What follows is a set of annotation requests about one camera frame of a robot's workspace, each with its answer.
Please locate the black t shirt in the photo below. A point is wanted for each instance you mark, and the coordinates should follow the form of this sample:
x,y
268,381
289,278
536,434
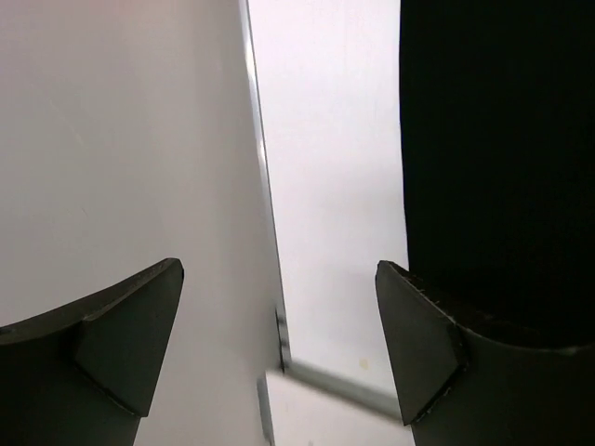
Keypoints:
x,y
497,119

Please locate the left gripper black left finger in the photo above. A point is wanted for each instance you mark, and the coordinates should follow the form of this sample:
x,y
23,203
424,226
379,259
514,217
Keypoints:
x,y
86,373

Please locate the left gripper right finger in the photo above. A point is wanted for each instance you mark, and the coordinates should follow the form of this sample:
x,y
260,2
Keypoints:
x,y
468,377

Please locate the aluminium rail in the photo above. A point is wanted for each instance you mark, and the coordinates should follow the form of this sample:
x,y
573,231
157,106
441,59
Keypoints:
x,y
332,385

